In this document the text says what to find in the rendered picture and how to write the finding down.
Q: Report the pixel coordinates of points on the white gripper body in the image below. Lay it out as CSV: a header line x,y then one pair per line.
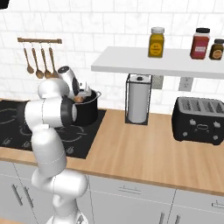
x,y
85,92

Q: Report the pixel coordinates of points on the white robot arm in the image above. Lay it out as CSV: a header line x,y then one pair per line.
x,y
48,145

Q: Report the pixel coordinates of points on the brown onion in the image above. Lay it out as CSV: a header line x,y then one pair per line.
x,y
78,99

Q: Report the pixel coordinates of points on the black cooking pot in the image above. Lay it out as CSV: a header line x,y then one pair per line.
x,y
86,112

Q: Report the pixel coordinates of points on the wooden hanging spoon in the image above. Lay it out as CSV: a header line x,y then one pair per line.
x,y
47,74
39,74
29,69
52,62

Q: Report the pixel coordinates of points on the black hob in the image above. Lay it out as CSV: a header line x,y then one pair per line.
x,y
83,137

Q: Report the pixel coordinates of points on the white paper towel roll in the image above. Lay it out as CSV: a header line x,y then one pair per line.
x,y
138,100

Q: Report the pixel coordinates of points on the yellow spice jar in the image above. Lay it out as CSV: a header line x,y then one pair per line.
x,y
156,43

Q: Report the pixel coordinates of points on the grey drawer front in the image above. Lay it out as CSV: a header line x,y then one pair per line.
x,y
102,185
195,201

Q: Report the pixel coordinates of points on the black toaster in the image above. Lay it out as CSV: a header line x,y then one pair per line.
x,y
198,122

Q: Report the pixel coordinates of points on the grey cupboard door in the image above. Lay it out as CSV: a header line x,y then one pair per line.
x,y
7,201
201,218
122,211
36,201

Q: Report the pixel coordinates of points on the black extractor hood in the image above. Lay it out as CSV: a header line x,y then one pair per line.
x,y
4,3

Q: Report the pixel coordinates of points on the red spice jar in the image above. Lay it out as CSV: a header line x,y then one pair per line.
x,y
200,45

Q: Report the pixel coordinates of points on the small brown jar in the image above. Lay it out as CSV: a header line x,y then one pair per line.
x,y
216,52

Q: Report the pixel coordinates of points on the wooden tool rail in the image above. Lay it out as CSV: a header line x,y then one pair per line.
x,y
39,40

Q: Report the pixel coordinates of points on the grey wall socket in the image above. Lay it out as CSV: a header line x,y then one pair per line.
x,y
158,82

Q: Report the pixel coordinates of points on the white wall shelf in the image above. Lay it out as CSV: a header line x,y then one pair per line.
x,y
163,65

